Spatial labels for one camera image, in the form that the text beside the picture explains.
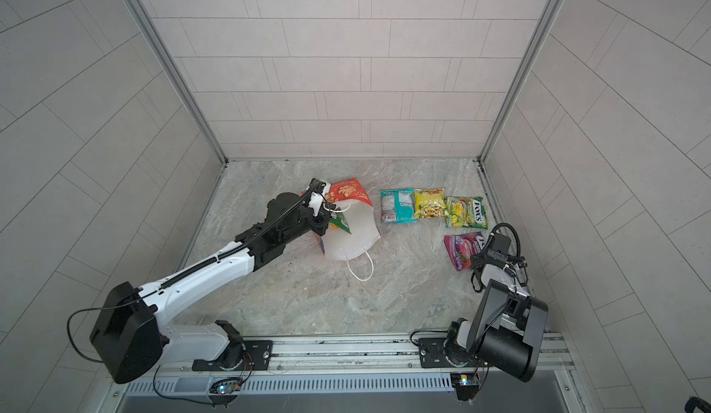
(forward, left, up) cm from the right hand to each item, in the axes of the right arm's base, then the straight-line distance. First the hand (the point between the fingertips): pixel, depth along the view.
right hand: (480, 257), depth 91 cm
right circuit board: (-33, +14, +1) cm, 36 cm away
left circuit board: (-31, +72, +7) cm, 79 cm away
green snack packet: (+15, +2, +5) cm, 16 cm away
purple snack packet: (+2, +7, +4) cm, 8 cm away
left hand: (+8, +44, +23) cm, 51 cm away
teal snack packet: (+19, +26, +6) cm, 32 cm away
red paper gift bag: (+10, +41, +7) cm, 43 cm away
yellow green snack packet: (+19, +14, +6) cm, 24 cm away
